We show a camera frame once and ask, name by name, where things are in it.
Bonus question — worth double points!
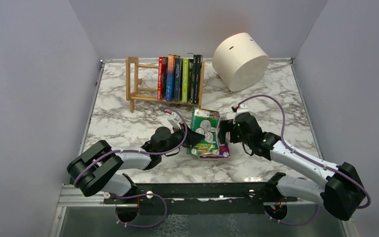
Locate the green cartoon paperback book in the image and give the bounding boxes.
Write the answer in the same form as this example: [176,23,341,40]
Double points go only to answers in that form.
[187,108,220,157]

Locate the purple spine paperback book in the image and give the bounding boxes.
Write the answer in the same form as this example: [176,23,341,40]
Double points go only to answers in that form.
[199,142,230,160]

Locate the wooden dowel rack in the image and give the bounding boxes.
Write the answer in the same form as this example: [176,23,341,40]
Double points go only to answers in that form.
[125,56,205,112]

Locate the red spine paperback book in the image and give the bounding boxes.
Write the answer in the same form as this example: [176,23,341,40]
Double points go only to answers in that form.
[157,56,168,100]

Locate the dark green hardcover book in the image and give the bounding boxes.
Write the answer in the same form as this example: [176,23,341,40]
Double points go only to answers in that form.
[194,54,203,104]

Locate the blue cover paperback book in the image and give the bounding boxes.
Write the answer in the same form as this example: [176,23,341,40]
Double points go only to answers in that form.
[165,54,180,102]

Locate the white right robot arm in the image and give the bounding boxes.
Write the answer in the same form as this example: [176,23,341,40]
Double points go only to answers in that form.
[218,112,366,221]

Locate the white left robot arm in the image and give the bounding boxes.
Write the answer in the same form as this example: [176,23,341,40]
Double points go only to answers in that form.
[67,126,205,197]

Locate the cream cylindrical lamp shade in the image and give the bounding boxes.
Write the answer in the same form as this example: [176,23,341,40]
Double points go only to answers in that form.
[212,33,270,92]

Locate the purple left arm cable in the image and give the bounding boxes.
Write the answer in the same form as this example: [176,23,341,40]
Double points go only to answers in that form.
[73,107,189,189]

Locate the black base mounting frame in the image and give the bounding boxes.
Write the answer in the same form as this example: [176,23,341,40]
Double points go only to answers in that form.
[104,182,297,216]

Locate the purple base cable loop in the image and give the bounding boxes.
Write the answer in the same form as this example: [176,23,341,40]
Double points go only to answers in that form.
[114,192,169,229]

